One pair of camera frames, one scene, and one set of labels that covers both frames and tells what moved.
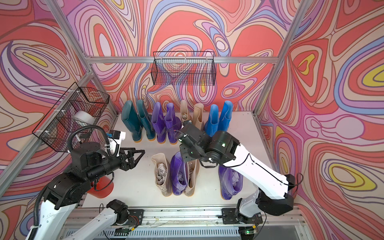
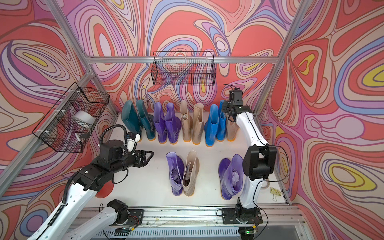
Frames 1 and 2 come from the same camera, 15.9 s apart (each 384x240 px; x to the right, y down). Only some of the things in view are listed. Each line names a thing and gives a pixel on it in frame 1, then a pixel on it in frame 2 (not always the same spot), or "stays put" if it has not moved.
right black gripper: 185,151 to 226,103
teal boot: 143,115 stays put
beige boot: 163,173 to 231,129
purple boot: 178,174 stays put
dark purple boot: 172,123 stays put
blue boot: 212,123 stays put
